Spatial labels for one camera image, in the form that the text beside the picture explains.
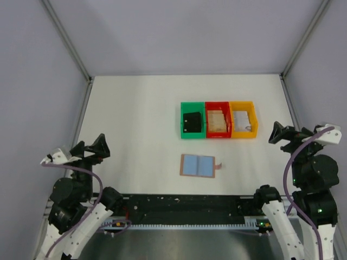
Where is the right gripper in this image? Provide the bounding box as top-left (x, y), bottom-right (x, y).
top-left (268, 120), bottom-right (325, 185)

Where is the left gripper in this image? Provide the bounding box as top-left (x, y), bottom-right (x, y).
top-left (69, 133), bottom-right (110, 199)

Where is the yellow plastic bin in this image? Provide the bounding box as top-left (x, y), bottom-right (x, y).
top-left (229, 101), bottom-right (258, 139)

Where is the red plastic bin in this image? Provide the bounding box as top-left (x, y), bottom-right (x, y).
top-left (205, 101), bottom-right (233, 139)

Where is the brown leather card holder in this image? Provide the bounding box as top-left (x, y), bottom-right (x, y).
top-left (179, 154), bottom-right (222, 178)

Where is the green plastic bin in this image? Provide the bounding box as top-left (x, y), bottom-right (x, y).
top-left (180, 102), bottom-right (206, 139)

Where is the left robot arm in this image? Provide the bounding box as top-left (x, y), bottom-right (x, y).
top-left (36, 133), bottom-right (123, 259)

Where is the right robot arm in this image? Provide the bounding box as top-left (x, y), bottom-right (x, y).
top-left (253, 121), bottom-right (342, 259)

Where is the silver cards stack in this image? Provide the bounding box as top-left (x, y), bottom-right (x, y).
top-left (233, 110), bottom-right (252, 132)

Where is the gold cards stack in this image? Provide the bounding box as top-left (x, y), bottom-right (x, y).
top-left (207, 110), bottom-right (227, 133)

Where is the black cards stack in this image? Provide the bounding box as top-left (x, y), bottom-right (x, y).
top-left (183, 112), bottom-right (202, 133)

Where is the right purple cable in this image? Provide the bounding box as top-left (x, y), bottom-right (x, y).
top-left (283, 127), bottom-right (336, 260)

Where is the purple cable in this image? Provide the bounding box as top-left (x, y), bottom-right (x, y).
top-left (283, 127), bottom-right (336, 260)
top-left (42, 161), bottom-right (133, 258)

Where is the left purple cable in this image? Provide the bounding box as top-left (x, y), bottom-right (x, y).
top-left (42, 161), bottom-right (133, 258)

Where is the grey cable duct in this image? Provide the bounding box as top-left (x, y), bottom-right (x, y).
top-left (100, 219), bottom-right (260, 231)

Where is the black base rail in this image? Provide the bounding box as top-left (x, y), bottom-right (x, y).
top-left (113, 194), bottom-right (264, 225)

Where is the aluminium frame profile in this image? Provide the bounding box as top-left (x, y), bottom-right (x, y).
top-left (40, 0), bottom-right (94, 82)

